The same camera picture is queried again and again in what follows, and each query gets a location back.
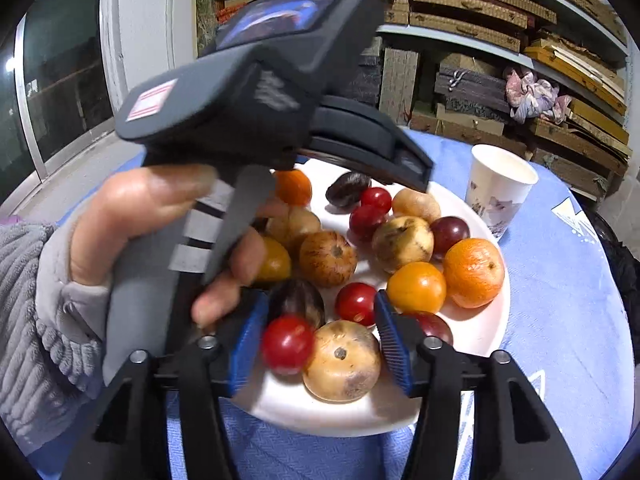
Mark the dark brown water chestnut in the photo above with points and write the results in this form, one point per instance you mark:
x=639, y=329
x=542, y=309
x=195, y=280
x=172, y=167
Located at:
x=347, y=189
x=297, y=302

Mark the yellow orange fruit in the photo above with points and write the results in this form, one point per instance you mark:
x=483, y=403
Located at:
x=416, y=287

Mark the black bag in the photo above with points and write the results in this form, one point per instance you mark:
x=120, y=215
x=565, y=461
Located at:
x=620, y=260

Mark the white paper cup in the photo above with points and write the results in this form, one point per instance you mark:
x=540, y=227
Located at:
x=500, y=195

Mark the tan round fruit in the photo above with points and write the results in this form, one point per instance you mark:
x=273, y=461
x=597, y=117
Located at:
x=292, y=225
x=402, y=242
x=416, y=205

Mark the large striped pepino melon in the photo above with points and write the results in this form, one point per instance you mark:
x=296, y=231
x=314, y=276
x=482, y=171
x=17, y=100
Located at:
x=327, y=257

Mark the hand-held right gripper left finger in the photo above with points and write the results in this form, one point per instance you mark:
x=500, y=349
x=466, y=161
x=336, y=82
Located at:
x=247, y=350

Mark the white oval plate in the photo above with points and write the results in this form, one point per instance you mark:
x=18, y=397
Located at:
x=285, y=405

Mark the tan fruit with dark spot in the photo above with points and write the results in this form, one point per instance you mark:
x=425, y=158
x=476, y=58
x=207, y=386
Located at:
x=342, y=367

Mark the upright woven tan box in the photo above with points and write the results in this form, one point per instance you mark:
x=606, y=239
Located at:
x=399, y=85

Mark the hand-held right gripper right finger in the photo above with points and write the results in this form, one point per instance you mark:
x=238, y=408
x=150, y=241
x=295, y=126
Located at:
x=395, y=350

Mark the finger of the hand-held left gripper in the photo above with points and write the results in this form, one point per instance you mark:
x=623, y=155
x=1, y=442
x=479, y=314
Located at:
x=370, y=157
x=350, y=117

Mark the small orange fruit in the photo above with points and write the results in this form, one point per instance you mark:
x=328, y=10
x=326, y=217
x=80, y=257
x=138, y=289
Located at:
x=274, y=262

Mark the dark window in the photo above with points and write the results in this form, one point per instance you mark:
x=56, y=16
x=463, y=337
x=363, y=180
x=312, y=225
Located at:
x=65, y=85

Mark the orange tangerine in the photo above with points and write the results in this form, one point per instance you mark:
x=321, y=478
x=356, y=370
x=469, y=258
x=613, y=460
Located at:
x=472, y=272
x=292, y=187

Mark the pink floral cloth bundle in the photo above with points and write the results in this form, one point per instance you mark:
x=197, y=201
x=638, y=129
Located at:
x=532, y=92

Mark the stack of yellow flat boxes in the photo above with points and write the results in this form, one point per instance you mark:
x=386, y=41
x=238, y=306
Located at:
x=575, y=67

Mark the stack of dark wooden boxes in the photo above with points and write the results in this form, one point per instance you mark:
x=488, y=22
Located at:
x=470, y=85

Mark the dark red plum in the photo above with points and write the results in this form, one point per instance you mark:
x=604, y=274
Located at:
x=450, y=235
x=432, y=327

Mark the person's left hand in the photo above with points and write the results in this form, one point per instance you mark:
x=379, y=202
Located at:
x=125, y=200

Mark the marble patterned panel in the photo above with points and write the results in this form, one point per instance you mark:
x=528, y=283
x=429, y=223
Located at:
x=205, y=15

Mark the person's left forearm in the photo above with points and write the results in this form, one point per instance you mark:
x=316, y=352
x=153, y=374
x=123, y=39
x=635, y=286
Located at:
x=40, y=350

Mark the red cherry tomato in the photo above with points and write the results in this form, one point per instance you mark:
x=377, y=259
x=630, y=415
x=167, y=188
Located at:
x=356, y=303
x=376, y=199
x=287, y=345
x=367, y=221

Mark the stack of dark grey boxes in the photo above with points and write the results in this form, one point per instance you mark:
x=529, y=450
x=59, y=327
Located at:
x=367, y=80

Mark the grey metal shelf rack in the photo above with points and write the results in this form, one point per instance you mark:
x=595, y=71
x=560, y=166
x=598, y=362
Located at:
x=450, y=40

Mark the white board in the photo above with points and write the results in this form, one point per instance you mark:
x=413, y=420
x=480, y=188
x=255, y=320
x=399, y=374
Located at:
x=180, y=25

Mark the blue patterned tablecloth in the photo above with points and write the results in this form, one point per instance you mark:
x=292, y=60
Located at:
x=550, y=310

